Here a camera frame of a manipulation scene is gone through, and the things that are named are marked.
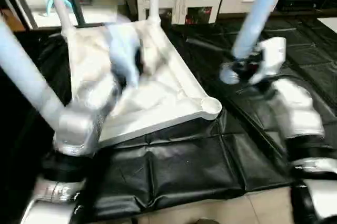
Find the black work mat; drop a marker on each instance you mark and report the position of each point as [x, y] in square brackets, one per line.
[174, 171]

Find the white plastic table top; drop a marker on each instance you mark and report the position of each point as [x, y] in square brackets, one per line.
[158, 98]

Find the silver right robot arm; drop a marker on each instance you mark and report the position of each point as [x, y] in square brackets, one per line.
[300, 113]

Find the teal and white mop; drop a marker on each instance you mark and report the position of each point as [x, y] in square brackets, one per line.
[52, 6]

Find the white flat board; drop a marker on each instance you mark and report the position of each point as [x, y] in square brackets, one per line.
[329, 24]

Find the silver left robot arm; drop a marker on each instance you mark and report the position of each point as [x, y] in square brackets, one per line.
[79, 119]

